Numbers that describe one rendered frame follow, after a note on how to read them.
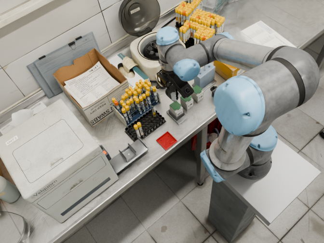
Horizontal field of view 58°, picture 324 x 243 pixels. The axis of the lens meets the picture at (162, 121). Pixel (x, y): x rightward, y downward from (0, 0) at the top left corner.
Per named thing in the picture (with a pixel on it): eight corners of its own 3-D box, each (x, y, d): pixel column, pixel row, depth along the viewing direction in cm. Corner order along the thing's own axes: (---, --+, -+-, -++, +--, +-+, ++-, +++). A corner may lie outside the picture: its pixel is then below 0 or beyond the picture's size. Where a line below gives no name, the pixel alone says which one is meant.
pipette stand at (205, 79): (202, 93, 142) (202, 80, 133) (191, 86, 145) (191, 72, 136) (216, 82, 144) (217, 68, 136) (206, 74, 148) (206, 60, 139)
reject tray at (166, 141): (166, 151, 127) (165, 150, 126) (155, 141, 130) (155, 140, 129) (177, 141, 129) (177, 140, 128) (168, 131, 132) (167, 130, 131)
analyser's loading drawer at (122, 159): (110, 180, 120) (106, 175, 115) (101, 169, 123) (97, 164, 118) (149, 150, 125) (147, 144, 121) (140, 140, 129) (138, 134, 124)
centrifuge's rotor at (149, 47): (153, 71, 145) (151, 60, 139) (138, 53, 153) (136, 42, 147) (179, 58, 148) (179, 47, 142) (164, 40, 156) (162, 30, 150)
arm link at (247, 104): (249, 169, 105) (315, 89, 55) (213, 189, 102) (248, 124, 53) (230, 141, 109) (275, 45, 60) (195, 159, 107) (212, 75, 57)
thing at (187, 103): (187, 111, 137) (186, 102, 131) (180, 105, 139) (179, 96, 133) (193, 106, 138) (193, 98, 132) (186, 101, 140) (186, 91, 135)
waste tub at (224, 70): (230, 85, 143) (233, 71, 134) (212, 69, 149) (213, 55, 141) (250, 71, 146) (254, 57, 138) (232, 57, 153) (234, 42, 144)
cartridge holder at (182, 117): (178, 125, 133) (178, 121, 130) (166, 113, 137) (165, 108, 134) (187, 118, 135) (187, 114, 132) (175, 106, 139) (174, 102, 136)
